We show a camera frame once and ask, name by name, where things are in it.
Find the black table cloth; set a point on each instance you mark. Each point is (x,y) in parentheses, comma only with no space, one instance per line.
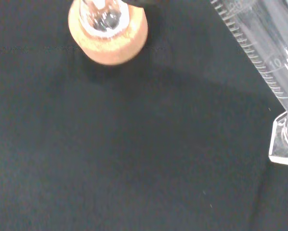
(115,149)

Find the small round-bottom glass flask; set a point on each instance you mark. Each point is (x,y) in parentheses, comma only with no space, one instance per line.
(103,21)

